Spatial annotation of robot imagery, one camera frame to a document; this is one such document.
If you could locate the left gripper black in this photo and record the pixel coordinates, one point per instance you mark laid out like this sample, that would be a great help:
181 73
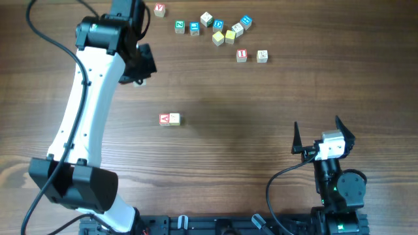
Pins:
150 66

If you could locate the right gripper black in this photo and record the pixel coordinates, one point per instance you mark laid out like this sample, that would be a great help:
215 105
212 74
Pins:
308 153

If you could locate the red A letter block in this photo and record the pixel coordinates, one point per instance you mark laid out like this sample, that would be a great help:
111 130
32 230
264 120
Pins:
164 119

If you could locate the plain wooden picture block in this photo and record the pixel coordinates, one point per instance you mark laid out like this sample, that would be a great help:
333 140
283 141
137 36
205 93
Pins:
174 119

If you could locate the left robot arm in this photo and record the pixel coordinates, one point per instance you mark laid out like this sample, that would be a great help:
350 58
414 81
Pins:
108 52

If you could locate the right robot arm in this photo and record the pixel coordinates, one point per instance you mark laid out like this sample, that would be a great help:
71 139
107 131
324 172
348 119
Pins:
342 191

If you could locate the green Z letter block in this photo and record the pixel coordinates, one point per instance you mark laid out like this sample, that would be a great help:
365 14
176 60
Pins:
179 27

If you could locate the red V letter block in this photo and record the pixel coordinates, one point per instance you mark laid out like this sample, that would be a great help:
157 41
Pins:
159 10

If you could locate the blue letter block left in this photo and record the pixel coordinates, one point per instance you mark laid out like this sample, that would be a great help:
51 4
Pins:
194 29

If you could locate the white green-sided block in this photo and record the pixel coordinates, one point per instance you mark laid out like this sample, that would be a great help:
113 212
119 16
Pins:
207 19

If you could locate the yellow block left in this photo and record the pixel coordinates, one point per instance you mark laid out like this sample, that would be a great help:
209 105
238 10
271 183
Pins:
218 38

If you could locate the yellow block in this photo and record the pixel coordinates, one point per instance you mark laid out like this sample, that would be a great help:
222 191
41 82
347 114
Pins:
230 37
218 38

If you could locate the blue D letter block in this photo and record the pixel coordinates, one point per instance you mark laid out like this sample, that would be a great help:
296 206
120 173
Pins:
218 25

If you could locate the yellow block right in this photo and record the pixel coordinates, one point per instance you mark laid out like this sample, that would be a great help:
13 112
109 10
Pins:
230 37

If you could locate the red I letter block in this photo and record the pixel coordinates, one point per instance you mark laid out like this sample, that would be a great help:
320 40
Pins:
241 56

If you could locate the blue block far right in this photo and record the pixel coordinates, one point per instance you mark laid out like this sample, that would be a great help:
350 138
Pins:
246 22

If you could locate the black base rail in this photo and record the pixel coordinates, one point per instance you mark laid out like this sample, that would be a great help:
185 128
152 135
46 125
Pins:
297 224

